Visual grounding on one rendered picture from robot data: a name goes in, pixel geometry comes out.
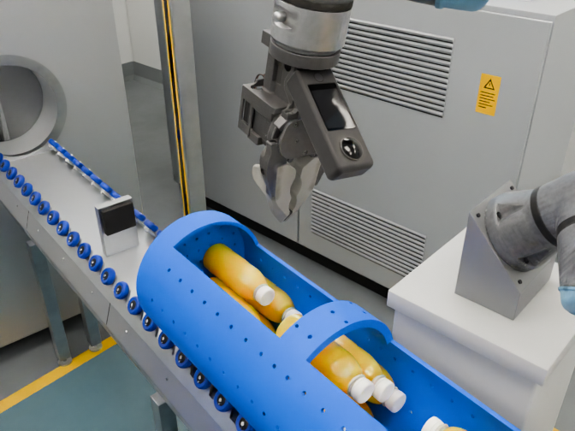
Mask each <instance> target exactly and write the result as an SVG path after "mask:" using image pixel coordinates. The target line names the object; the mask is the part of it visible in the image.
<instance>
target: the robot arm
mask: <svg viewBox="0 0 575 431"><path fill-rule="evenodd" d="M407 1H412V2H415V3H423V4H428V5H432V6H435V8H436V9H443V8H447V9H458V10H464V11H470V12H474V11H478V10H480V9H481V8H483V7H484V6H485V5H486V3H487V2H488V1H489V0H407ZM352 9H353V0H275V1H274V7H273V14H272V20H271V26H270V29H263V32H262V39H261V43H263V44H265V45H266V46H268V47H269V50H268V57H267V63H266V69H265V74H258V75H257V77H256V79H255V81H254V83H250V84H244V85H242V92H241V99H240V113H239V120H238V128H239V129H240V130H241V131H243V132H244V133H245V134H246V135H247V137H248V138H249V139H250V140H251V141H252V142H253V143H254V144H255V145H265V148H264V149H263V151H262V153H261V155H260V160H259V164H255V165H254V166H253V168H252V176H253V179H254V180H255V182H256V183H257V184H258V186H259V188H260V189H261V190H262V192H263V193H264V195H265V196H266V197H267V201H268V205H269V207H270V211H271V213H272V214H273V216H274V217H275V218H276V219H277V220H278V221H279V222H283V221H287V220H288V219H289V218H290V217H291V216H292V215H293V214H294V213H295V212H296V211H297V210H298V209H299V207H300V206H301V205H302V203H304V202H305V201H306V199H307V198H308V197H309V195H310V194H311V191H312V190H313V188H314V186H316V185H317V184H318V182H319V181H320V179H321V177H322V176H323V173H325V174H326V177H327V178H328V179H329V180H340V179H345V178H350V177H354V176H359V175H362V174H364V173H365V172H366V171H368V170H369V169H370V168H371V167H372V166H373V163H374V162H373V159H372V157H371V155H370V152H369V150H368V148H367V146H366V144H365V142H364V139H363V137H362V135H361V133H360V131H359V128H358V126H357V124H356V122H355V120H354V118H353V115H352V113H351V111H350V109H349V107H348V105H347V102H346V100H345V98H344V96H343V94H342V92H341V88H340V87H339V85H338V83H337V81H336V79H335V76H334V74H333V72H332V70H331V68H333V67H335V66H336V65H337V64H338V62H339V58H340V53H341V48H342V47H344V44H345V41H346V36H347V29H348V25H349V21H350V17H351V13H352ZM259 75H262V76H263V78H262V79H258V76H259ZM257 86H262V87H263V88H258V89H257ZM253 88H254V89H253ZM255 88H256V89H255ZM245 100H246V102H245ZM244 105H245V109H244ZM243 112H244V117H243ZM484 220H485V227H486V230H487V234H488V236H489V240H490V242H491V244H492V246H493V247H494V249H495V251H496V252H497V254H498V255H499V256H500V257H501V259H502V260H503V261H504V262H505V263H506V264H508V265H509V266H510V267H512V268H513V269H516V270H518V271H523V272H526V271H530V270H533V269H537V268H539V267H541V266H543V265H544V264H545V263H546V262H547V261H548V260H549V259H551V258H552V257H553V256H554V255H556V254H557V253H558V267H559V283H560V286H559V287H558V291H559V292H560V301H561V305H562V306H563V308H564V309H565V310H566V311H568V312H569V313H570V314H572V315H575V170H573V171H572V172H570V173H568V174H564V175H562V176H561V177H559V178H557V179H554V180H551V181H550V182H548V183H546V184H544V185H541V186H539V187H537V188H535V189H530V190H522V191H513V192H503V193H502V194H500V195H498V196H495V197H493V198H491V199H490V200H489V202H488V204H487V206H486V209H485V215H484Z"/></svg>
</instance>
